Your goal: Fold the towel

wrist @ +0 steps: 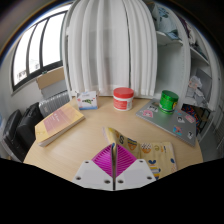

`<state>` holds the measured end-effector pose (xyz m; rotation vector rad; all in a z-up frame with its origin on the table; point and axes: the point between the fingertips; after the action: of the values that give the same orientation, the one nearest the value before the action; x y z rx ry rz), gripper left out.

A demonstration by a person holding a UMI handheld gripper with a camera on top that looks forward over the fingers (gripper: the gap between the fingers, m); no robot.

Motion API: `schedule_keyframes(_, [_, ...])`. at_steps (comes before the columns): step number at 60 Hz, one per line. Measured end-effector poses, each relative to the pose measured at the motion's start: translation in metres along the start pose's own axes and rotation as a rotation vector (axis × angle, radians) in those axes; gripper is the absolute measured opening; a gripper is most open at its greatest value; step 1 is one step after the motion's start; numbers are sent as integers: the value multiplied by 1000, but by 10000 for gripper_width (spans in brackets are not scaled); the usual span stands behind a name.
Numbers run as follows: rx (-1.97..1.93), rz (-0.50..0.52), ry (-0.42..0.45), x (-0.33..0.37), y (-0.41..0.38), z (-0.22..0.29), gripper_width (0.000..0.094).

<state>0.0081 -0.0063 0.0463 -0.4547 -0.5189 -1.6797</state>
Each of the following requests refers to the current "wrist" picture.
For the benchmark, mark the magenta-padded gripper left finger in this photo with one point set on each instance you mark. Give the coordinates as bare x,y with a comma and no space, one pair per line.
100,173

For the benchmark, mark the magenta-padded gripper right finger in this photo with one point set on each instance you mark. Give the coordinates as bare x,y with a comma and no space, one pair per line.
133,173

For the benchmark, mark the yellow cartoon-print towel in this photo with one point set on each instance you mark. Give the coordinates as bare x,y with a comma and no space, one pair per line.
160,154

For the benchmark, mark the silver laptop with stickers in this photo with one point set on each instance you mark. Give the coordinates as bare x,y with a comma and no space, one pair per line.
166,121

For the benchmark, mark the yellow and pink book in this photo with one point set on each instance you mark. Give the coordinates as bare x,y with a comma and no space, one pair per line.
58,123

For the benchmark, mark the small white printed card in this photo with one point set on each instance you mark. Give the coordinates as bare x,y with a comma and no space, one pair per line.
87,100

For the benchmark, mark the white jar with red lid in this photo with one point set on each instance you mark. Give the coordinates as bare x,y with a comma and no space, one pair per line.
123,99

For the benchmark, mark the silver ribbed suitcase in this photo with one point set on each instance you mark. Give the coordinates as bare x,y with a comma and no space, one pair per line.
55,103

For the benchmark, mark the black backpack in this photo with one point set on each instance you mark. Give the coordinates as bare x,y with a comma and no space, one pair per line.
29,125

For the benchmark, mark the colourful patterned bag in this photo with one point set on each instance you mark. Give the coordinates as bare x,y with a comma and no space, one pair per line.
198,115

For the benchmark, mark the black suitcase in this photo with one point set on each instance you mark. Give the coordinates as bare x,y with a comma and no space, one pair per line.
10,133

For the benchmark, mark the brown cardboard box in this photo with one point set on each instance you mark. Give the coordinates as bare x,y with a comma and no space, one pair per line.
50,78

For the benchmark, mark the white shelf unit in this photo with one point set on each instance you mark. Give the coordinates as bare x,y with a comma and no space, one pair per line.
196,66

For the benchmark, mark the white curtain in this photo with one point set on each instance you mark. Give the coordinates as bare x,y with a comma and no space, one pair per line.
110,46

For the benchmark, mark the black-framed window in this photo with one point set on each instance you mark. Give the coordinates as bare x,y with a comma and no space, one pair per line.
36,50

